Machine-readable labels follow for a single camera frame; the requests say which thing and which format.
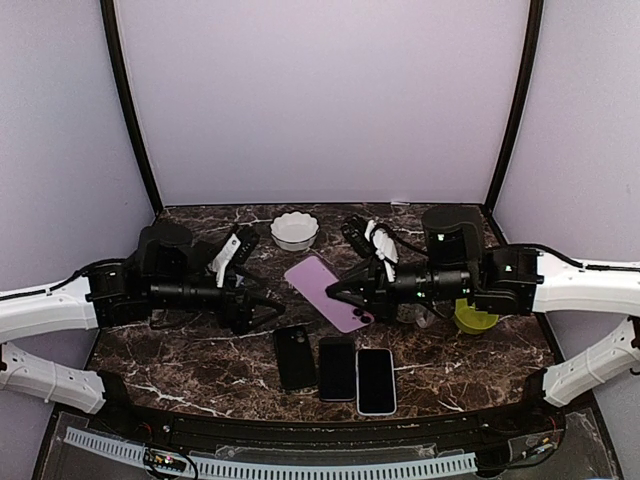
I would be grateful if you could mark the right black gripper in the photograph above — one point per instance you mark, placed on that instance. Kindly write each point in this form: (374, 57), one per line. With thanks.
(378, 300)

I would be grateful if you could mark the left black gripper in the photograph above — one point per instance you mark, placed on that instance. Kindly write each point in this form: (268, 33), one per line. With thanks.
(240, 322)

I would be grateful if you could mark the purple smartphone dark screen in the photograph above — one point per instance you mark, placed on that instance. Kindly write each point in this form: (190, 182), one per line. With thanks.
(337, 370)

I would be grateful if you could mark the light blue smartphone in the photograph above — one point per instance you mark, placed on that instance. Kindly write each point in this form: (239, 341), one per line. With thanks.
(375, 382)

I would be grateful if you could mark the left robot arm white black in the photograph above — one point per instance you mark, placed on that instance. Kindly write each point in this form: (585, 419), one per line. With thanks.
(168, 271)

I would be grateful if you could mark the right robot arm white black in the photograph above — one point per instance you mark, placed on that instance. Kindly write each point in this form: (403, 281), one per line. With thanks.
(516, 279)

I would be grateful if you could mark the white fluted ceramic bowl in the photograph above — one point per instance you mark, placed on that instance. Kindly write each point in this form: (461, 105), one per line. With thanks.
(295, 231)

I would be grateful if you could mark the white patterned mug yellow inside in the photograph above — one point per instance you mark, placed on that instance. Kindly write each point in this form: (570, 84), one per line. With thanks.
(417, 315)

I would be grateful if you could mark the lime green bowl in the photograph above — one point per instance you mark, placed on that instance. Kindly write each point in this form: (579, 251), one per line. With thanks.
(471, 321)

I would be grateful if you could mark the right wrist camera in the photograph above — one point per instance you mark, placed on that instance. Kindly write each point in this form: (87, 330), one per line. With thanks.
(370, 239)

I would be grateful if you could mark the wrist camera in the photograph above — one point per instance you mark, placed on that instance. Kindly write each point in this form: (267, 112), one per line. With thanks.
(370, 239)
(228, 263)

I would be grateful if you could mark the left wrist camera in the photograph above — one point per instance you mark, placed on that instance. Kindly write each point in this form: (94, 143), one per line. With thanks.
(228, 263)

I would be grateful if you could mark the black front rail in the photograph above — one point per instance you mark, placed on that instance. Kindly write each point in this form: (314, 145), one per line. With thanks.
(198, 431)

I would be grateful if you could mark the white slotted cable duct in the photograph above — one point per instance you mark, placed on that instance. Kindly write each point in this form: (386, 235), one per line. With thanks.
(239, 463)

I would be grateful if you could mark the left black frame post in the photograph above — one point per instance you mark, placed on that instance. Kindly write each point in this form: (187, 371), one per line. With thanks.
(126, 101)

